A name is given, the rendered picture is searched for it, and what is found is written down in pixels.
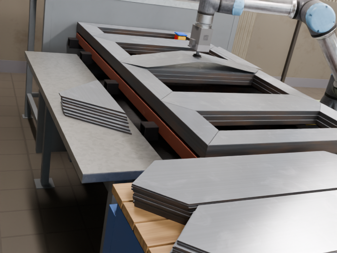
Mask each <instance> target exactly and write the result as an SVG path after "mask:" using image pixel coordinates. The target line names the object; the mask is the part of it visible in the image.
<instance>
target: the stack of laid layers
mask: <svg viewBox="0 0 337 253"><path fill-rule="evenodd" d="M98 28H99V29H100V30H101V31H102V32H104V33H107V34H118V35H130V36H141V37H153V38H164V39H174V38H175V35H176V34H168V33H157V32H146V31H135V30H125V29H114V28H103V27H98ZM77 31H78V32H79V33H80V34H81V35H82V36H83V37H84V39H85V40H86V41H87V42H88V43H89V44H90V45H91V46H92V47H93V48H94V49H95V50H96V51H97V52H98V53H99V54H100V55H101V56H102V57H103V58H104V59H105V60H106V61H107V62H108V63H109V64H110V65H111V66H112V67H113V68H114V69H115V70H116V71H117V72H118V73H119V74H120V75H121V76H122V77H123V78H124V79H125V80H126V81H127V83H128V84H129V85H130V86H131V87H132V88H133V89H134V90H135V91H136V92H137V93H138V94H139V95H140V96H141V97H142V98H143V99H144V100H145V101H146V102H147V103H148V104H149V105H150V106H151V107H152V108H153V109H154V110H155V111H156V112H157V113H158V114H159V115H160V116H161V117H162V118H163V119H164V120H165V121H166V122H167V123H168V124H169V125H170V126H171V128H172V129H173V130H174V131H175V132H176V133H177V134H178V135H179V136H180V137H181V138H182V139H183V140H184V141H185V142H186V143H187V144H188V145H189V146H190V147H191V148H192V149H193V150H194V151H195V152H196V153H197V154H198V155H199V156H200V157H201V158H209V157H226V156H244V155H262V154H280V153H298V152H316V151H326V152H329V153H332V154H334V153H337V140H335V141H311V142H285V143H261V144H236V145H211V146H208V145H207V144H206V143H205V142H204V141H203V140H202V139H201V138H200V137H198V136H197V135H196V134H195V133H194V132H193V131H192V130H191V129H190V128H189V127H188V126H187V125H186V124H185V123H184V122H183V121H182V120H181V119H179V118H178V117H177V116H176V115H175V114H174V113H173V112H172V111H171V110H170V109H169V108H168V107H167V106H166V105H165V104H164V103H163V102H161V101H160V100H159V99H158V98H157V97H156V96H155V95H154V94H153V93H152V92H151V91H150V90H149V89H148V88H147V87H146V86H145V85H143V84H142V83H141V82H140V81H139V80H138V79H137V78H136V77H135V76H134V75H133V74H132V73H131V72H130V71H129V70H128V69H127V68H126V67H124V66H123V65H122V64H121V63H120V62H119V61H118V60H117V59H116V58H115V57H114V56H113V55H112V54H111V53H110V52H109V51H108V50H106V49H105V48H104V47H103V46H102V45H101V44H100V43H99V42H98V41H97V40H96V39H95V38H94V37H93V36H92V35H91V34H90V33H89V32H87V31H86V30H85V29H84V28H83V27H82V26H81V25H80V24H79V23H78V22H77ZM116 44H118V45H119V46H120V47H121V48H122V49H123V50H125V51H126V52H127V53H132V54H153V53H161V52H172V51H192V52H196V50H194V49H192V48H185V47H172V46H159V45H146V44H133V43H120V42H116ZM216 48H217V47H213V48H211V49H210V50H209V52H201V51H200V53H203V54H207V55H211V56H215V57H218V58H222V59H226V60H230V61H233V60H231V59H229V58H228V57H226V56H224V55H222V54H220V53H219V52H217V51H215V50H214V49H216ZM126 64H127V63H126ZM130 65H132V64H130ZM133 66H136V67H140V68H144V69H147V70H148V71H149V72H151V73H152V74H153V75H154V76H155V77H156V78H158V79H159V80H160V81H161V82H171V83H200V84H229V85H252V86H253V87H255V88H257V89H258V90H260V91H262V92H263V93H265V94H288V93H286V92H285V91H283V90H281V89H279V88H277V87H276V86H274V85H272V84H270V83H269V82H267V81H265V80H263V79H261V78H260V77H258V76H256V75H255V74H256V73H257V72H258V71H257V72H256V73H253V72H249V71H244V70H240V69H237V68H233V67H229V66H225V65H221V64H217V63H207V62H194V63H184V64H176V65H168V66H157V67H142V66H137V65H133ZM196 112H198V113H199V114H200V115H201V116H202V117H204V118H205V119H206V120H207V121H208V122H209V123H211V124H212V125H213V126H217V125H278V124H316V125H318V126H319V127H321V128H323V129H324V128H337V121H336V120H335V119H333V118H331V117H329V116H327V115H326V114H324V113H322V112H320V111H196Z"/></svg>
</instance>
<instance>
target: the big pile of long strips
mask: <svg viewBox="0 0 337 253"><path fill-rule="evenodd" d="M131 187H132V188H131V189H132V190H133V192H134V193H133V200H134V201H133V203H134V206H135V207H137V208H140V209H143V210H145V211H148V212H151V213H153V214H156V215H159V216H161V217H164V218H167V219H169V220H172V221H175V222H177V223H180V224H183V225H185V227H184V229H183V230H182V232H181V234H180V235H179V237H178V239H177V240H176V242H175V244H174V246H173V248H172V249H171V251H170V253H337V155H336V154H332V153H329V152H326V151H316V152H298V153H280V154H262V155H244V156H226V157H209V158H191V159H173V160H155V161H154V162H153V163H152V164H151V165H150V166H149V167H148V168H147V169H146V170H145V171H144V172H143V173H142V174H141V175H140V176H139V177H138V178H137V179H136V180H135V181H134V182H133V183H132V185H131Z"/></svg>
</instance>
